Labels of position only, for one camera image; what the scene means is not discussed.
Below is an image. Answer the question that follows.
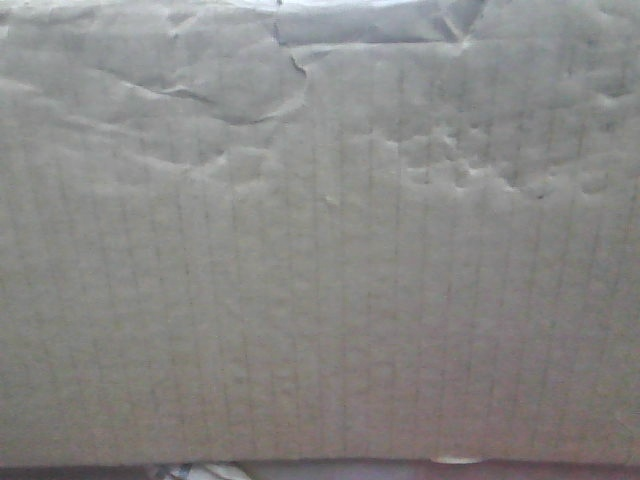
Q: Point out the large brown cardboard box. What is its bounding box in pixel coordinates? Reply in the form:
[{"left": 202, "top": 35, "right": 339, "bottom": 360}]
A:
[{"left": 1, "top": 1, "right": 639, "bottom": 467}]

